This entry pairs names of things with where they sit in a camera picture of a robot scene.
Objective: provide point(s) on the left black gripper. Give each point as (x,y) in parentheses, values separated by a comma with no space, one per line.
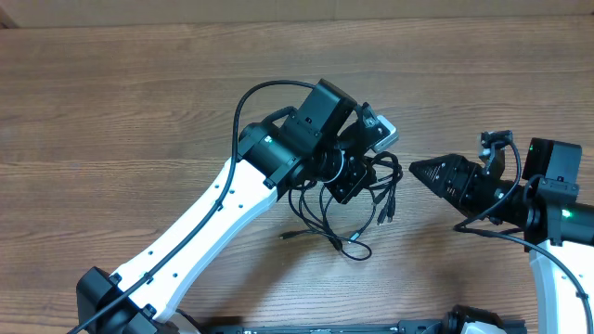
(360,173)

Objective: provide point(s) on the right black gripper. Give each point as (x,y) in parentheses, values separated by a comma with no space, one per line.
(469,173)

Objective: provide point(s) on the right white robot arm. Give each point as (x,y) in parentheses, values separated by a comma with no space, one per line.
(538,209)

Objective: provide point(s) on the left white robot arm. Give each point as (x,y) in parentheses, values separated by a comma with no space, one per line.
(325,140)

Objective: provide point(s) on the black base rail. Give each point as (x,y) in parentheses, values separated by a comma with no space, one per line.
(461,319)

